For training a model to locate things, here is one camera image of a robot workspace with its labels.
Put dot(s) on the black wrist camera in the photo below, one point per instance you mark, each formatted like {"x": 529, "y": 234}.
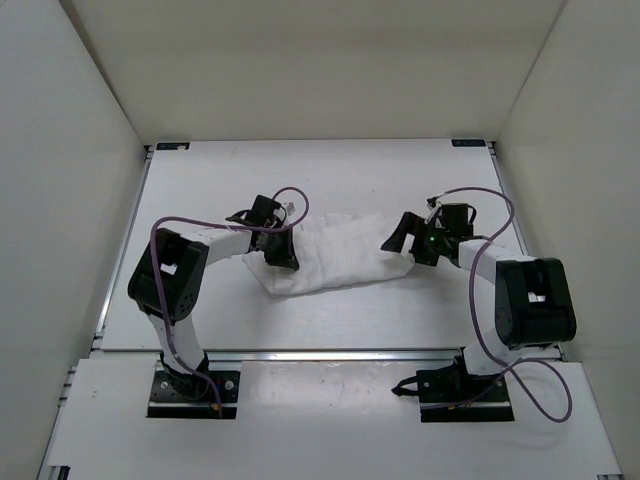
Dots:
{"x": 456, "y": 219}
{"x": 264, "y": 213}

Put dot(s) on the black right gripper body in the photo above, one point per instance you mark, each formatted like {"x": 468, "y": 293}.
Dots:
{"x": 426, "y": 244}

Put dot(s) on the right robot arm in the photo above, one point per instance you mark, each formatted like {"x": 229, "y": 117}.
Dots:
{"x": 532, "y": 303}

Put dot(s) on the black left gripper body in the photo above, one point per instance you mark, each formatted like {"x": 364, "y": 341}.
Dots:
{"x": 261, "y": 247}

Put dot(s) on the right table corner label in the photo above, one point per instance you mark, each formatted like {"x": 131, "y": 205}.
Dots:
{"x": 468, "y": 143}

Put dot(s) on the table corner label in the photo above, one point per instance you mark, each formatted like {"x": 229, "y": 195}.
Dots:
{"x": 468, "y": 143}
{"x": 172, "y": 146}

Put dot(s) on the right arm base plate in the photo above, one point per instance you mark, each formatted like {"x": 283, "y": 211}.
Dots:
{"x": 451, "y": 395}

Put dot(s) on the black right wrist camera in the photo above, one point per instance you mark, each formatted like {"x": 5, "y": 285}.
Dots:
{"x": 456, "y": 219}

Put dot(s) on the white pleated skirt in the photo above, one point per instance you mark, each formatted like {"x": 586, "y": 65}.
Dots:
{"x": 334, "y": 251}

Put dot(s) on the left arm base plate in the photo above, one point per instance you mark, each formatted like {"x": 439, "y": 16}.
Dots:
{"x": 173, "y": 398}

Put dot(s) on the left table corner label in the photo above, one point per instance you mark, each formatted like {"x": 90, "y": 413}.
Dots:
{"x": 172, "y": 146}

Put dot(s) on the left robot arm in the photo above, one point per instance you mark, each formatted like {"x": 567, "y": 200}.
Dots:
{"x": 166, "y": 285}

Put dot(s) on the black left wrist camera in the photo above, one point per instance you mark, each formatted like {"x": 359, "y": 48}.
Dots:
{"x": 264, "y": 213}

